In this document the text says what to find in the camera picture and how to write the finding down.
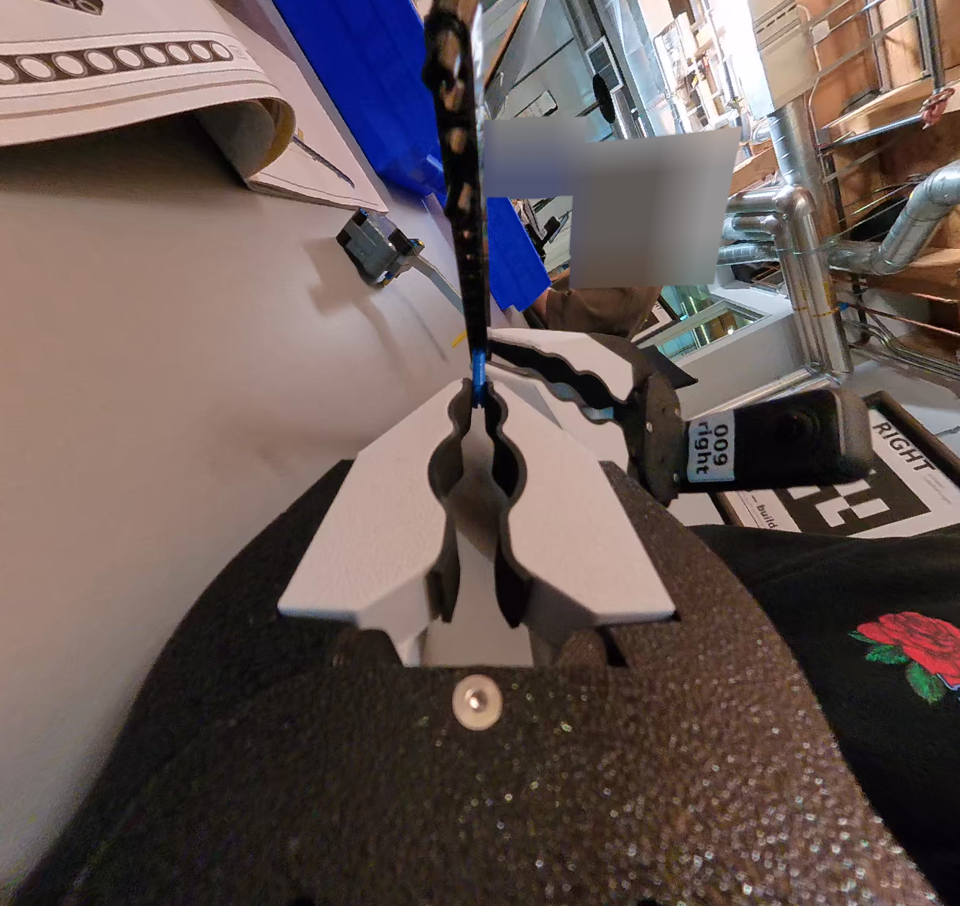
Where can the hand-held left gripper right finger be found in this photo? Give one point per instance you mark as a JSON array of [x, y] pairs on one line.
[[585, 538]]

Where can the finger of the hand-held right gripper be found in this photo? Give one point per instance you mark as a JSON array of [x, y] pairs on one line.
[[600, 437], [585, 351]]

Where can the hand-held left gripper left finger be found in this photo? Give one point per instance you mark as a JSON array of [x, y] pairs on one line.
[[360, 538]]

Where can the blue toy pin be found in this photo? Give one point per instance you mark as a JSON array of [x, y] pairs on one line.
[[480, 377]]

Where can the long black toy beam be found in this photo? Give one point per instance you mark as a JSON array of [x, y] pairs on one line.
[[469, 246]]

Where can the white instruction booklet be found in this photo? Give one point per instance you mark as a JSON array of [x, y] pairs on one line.
[[150, 96]]

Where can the framed marker poster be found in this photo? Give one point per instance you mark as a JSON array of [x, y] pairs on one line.
[[900, 486]]

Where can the silver metal pipe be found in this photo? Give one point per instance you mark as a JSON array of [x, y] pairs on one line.
[[900, 231], [802, 283]]

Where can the grey toy brick assembly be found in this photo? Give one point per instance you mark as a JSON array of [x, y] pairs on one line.
[[367, 246]]

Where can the person's black sweatshirt torso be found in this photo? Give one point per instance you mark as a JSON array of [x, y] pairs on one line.
[[825, 696]]

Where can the blue plastic bin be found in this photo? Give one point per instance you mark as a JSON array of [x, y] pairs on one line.
[[352, 36]]

